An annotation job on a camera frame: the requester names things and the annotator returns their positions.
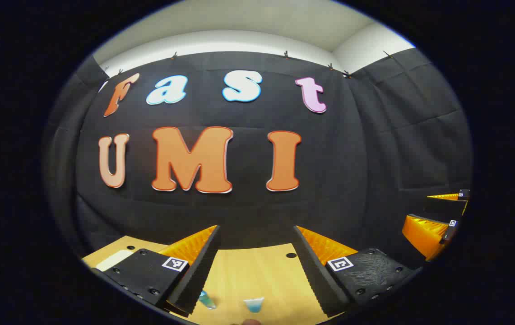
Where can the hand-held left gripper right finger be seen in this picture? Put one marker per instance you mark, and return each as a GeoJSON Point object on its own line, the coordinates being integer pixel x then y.
{"type": "Point", "coordinates": [313, 271]}

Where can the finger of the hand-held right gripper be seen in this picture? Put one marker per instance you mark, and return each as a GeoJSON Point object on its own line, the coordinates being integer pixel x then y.
{"type": "Point", "coordinates": [424, 237]}
{"type": "Point", "coordinates": [447, 205]}

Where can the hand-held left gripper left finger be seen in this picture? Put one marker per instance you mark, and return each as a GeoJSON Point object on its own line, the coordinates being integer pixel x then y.
{"type": "Point", "coordinates": [203, 271]}

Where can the blue skin care bottle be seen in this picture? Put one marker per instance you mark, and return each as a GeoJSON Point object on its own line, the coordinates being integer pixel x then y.
{"type": "Point", "coordinates": [206, 300]}

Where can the light blue skin care tube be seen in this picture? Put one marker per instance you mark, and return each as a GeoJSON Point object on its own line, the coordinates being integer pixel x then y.
{"type": "Point", "coordinates": [254, 305]}

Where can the black backdrop cloth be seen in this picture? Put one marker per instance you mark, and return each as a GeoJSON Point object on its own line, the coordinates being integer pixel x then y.
{"type": "Point", "coordinates": [239, 207]}

